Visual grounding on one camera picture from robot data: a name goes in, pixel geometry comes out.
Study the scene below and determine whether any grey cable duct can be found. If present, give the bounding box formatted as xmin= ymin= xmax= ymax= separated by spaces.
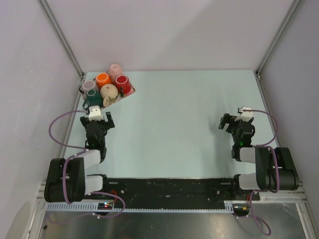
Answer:
xmin=46 ymin=201 xmax=250 ymax=214

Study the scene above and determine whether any beige mug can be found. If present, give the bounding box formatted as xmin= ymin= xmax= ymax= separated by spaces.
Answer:
xmin=100 ymin=84 xmax=119 ymax=108

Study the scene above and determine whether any floral tray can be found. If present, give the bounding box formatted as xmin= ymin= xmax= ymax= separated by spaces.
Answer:
xmin=82 ymin=88 xmax=135 ymax=102

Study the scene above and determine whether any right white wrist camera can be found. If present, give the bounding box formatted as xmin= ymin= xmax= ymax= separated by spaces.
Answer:
xmin=235 ymin=107 xmax=253 ymax=122

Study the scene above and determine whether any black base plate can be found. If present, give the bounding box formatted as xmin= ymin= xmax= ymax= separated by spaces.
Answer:
xmin=84 ymin=178 xmax=250 ymax=211

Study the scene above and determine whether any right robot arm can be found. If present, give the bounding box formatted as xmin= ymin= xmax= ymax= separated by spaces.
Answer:
xmin=218 ymin=114 xmax=300 ymax=200

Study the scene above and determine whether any left controller board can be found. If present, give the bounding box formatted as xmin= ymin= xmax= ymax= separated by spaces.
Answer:
xmin=98 ymin=202 xmax=114 ymax=210

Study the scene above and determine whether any orange mug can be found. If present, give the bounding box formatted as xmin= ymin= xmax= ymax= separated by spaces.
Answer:
xmin=95 ymin=73 xmax=112 ymax=89

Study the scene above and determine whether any controller board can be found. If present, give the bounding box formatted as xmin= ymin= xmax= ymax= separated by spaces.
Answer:
xmin=98 ymin=202 xmax=114 ymax=210
xmin=233 ymin=204 xmax=250 ymax=217

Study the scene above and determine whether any aluminium frame rail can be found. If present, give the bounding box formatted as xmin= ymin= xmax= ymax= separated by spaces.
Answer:
xmin=36 ymin=181 xmax=307 ymax=203

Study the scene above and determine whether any dark green mug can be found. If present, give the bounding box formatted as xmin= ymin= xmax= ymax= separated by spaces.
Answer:
xmin=82 ymin=89 xmax=103 ymax=110

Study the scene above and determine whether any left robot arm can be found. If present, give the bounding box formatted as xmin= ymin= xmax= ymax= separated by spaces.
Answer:
xmin=44 ymin=110 xmax=115 ymax=204

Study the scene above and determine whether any corner aluminium post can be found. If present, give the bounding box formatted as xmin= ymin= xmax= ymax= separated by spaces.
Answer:
xmin=37 ymin=0 xmax=84 ymax=79
xmin=255 ymin=0 xmax=304 ymax=76

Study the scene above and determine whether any pink mug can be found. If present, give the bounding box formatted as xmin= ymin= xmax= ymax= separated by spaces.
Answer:
xmin=108 ymin=64 xmax=124 ymax=80

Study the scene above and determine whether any red mug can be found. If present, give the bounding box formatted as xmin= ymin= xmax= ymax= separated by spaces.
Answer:
xmin=115 ymin=75 xmax=132 ymax=95

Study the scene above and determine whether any right corner aluminium post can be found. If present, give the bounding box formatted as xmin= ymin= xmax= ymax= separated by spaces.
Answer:
xmin=255 ymin=0 xmax=304 ymax=76

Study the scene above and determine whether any lilac mug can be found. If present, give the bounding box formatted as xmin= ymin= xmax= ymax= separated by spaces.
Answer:
xmin=79 ymin=80 xmax=99 ymax=94

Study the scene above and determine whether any left corner aluminium post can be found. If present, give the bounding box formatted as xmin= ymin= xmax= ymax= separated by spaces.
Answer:
xmin=37 ymin=0 xmax=84 ymax=79

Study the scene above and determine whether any right controller board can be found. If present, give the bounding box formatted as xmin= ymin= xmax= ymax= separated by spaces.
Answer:
xmin=233 ymin=204 xmax=250 ymax=217

